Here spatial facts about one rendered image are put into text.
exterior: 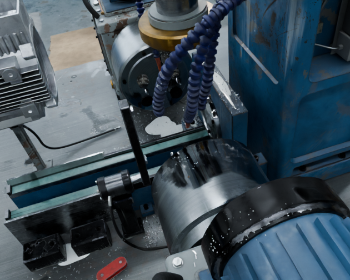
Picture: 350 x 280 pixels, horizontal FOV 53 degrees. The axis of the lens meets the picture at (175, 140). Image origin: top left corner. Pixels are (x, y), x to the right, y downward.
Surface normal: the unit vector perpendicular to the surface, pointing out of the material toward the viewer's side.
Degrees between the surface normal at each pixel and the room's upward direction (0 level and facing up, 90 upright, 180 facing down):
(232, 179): 13
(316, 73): 3
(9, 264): 0
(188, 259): 0
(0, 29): 91
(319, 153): 25
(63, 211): 90
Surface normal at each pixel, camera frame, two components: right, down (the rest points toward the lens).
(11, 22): 0.29, 0.67
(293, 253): -0.34, -0.61
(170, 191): -0.78, -0.27
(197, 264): -0.12, -0.69
